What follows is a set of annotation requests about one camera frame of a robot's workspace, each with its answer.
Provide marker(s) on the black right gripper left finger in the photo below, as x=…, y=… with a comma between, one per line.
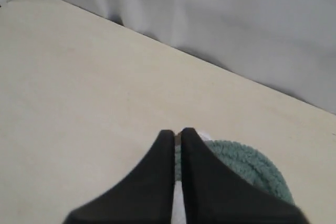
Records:
x=145, y=195

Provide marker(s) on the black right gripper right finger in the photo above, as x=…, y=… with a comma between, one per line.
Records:
x=213, y=193

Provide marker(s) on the green fuzzy scarf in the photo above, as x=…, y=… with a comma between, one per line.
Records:
x=253, y=166

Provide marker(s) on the white backdrop curtain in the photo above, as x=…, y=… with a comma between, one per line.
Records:
x=287, y=45

